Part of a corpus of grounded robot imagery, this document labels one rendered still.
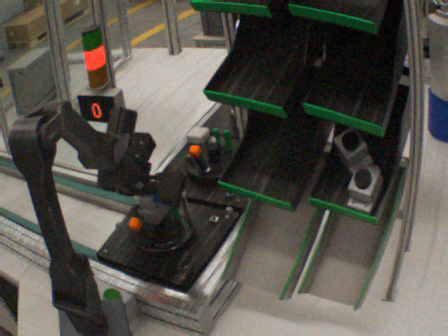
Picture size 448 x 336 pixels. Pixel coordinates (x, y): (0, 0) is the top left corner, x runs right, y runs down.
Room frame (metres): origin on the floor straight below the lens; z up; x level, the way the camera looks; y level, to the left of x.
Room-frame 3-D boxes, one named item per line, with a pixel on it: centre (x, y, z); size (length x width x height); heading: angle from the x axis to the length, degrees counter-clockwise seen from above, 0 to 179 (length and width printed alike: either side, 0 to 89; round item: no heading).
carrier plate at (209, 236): (0.89, 0.15, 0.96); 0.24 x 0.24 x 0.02; 59
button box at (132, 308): (0.75, 0.33, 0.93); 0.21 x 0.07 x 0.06; 59
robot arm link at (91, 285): (0.55, 0.28, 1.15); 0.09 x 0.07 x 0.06; 72
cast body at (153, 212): (0.90, 0.14, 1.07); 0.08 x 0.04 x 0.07; 150
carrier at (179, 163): (1.11, 0.02, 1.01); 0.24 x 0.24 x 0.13; 59
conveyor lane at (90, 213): (1.06, 0.39, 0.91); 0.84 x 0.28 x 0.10; 59
